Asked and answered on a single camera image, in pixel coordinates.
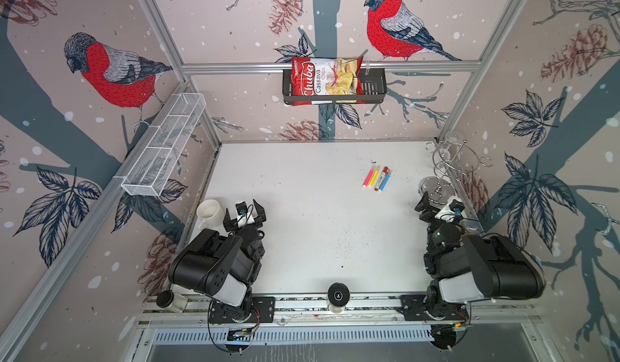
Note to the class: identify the black round knob on rail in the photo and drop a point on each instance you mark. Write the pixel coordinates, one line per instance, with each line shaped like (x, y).
(338, 297)

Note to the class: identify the chrome spiral glass holder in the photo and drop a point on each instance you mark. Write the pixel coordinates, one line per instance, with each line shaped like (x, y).
(454, 164)

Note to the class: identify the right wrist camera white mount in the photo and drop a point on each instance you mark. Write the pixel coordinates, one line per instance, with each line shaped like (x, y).
(452, 210)

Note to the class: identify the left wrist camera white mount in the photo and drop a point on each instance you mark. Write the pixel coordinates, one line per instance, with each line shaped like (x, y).
(244, 214)

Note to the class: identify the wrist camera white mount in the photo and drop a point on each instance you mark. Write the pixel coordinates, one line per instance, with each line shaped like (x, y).
(452, 210)
(244, 214)

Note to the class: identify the white ceramic mug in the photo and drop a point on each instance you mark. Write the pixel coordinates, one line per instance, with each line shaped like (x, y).
(210, 214)

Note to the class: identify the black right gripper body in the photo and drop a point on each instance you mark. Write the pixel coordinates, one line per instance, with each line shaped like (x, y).
(429, 217)

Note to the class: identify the yellow highlighter pen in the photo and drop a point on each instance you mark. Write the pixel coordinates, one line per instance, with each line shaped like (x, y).
(372, 181)

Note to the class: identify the black wire wall basket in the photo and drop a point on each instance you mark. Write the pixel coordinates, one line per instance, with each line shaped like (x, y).
(368, 87)

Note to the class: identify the white marker pen red end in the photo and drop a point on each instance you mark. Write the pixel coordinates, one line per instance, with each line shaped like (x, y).
(381, 178)

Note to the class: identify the blue marker pen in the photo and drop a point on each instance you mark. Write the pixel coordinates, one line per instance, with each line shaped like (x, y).
(384, 181)

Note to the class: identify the red cassava chips bag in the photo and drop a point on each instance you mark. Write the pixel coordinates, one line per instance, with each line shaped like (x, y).
(321, 77)

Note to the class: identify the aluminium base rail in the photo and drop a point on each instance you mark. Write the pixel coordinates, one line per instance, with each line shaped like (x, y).
(362, 309)

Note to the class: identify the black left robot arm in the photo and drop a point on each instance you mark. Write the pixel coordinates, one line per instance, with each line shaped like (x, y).
(224, 260)

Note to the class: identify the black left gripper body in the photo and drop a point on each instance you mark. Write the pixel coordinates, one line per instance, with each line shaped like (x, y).
(257, 225)

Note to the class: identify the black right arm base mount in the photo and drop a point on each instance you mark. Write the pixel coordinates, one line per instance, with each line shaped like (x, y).
(420, 307)

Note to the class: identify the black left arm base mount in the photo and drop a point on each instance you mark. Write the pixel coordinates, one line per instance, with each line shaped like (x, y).
(255, 310)

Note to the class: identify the pink highlighter pen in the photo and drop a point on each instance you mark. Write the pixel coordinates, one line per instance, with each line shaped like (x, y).
(370, 176)

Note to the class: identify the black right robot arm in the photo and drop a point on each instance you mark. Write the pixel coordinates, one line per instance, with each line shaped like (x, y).
(466, 268)

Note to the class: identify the white wire mesh shelf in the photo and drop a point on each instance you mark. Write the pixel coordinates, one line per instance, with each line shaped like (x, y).
(157, 161)

